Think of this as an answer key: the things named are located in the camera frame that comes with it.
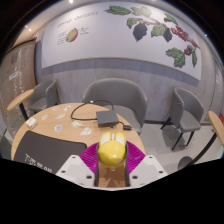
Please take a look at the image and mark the black mouse pad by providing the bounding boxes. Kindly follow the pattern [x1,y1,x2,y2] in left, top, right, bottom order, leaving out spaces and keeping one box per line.
[13,129,88,175]

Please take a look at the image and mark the flat black box device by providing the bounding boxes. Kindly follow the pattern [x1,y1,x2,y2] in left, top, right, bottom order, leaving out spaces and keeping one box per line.
[95,109,120,126]

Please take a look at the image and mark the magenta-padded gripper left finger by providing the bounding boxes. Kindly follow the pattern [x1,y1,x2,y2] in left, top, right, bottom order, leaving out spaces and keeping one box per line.
[54,142,101,188]

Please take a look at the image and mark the grey armchair with black legs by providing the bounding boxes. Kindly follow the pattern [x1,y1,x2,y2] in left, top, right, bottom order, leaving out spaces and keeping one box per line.
[160,87,205,151]

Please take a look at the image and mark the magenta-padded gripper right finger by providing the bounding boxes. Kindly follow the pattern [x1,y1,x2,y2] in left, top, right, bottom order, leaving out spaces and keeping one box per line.
[123,141,169,188]

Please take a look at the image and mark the brown wall board with text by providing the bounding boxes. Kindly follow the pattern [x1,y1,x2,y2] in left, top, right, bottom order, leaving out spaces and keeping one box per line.
[0,39,38,134]

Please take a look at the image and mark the wide grey armchair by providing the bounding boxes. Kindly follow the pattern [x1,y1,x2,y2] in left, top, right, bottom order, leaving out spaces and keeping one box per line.
[82,77,149,136]

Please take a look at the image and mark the leaf and berry wall mural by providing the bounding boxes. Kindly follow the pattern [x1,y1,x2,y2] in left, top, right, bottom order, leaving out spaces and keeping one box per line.
[41,1,204,81]

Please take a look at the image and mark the small white box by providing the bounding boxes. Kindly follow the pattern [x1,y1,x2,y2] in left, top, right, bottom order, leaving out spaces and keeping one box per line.
[25,117,39,129]

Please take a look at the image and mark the small round wooden table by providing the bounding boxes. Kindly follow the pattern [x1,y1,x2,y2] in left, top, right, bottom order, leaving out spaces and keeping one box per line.
[6,88,35,122]

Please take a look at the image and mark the black cable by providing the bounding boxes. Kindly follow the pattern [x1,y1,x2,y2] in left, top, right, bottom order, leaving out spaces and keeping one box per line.
[70,99,116,122]

